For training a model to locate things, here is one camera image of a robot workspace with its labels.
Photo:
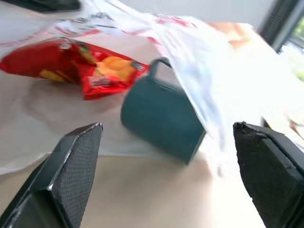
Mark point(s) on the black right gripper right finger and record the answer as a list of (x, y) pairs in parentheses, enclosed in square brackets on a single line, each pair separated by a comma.
[(263, 171)]

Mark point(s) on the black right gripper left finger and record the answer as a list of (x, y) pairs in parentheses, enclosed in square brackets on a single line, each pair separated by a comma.
[(71, 171)]

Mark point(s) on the white printed plastic bag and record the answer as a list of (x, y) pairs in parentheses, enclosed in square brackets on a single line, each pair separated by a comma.
[(213, 78)]

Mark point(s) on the dark teal mug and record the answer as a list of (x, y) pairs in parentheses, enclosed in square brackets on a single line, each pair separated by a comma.
[(161, 118)]

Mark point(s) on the red chips packet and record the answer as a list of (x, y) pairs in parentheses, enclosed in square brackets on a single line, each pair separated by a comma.
[(71, 64)]

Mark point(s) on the black object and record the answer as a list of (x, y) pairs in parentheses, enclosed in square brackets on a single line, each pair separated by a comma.
[(54, 4)]

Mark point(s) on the dark window frame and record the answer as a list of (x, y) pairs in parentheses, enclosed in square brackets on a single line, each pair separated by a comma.
[(280, 21)]

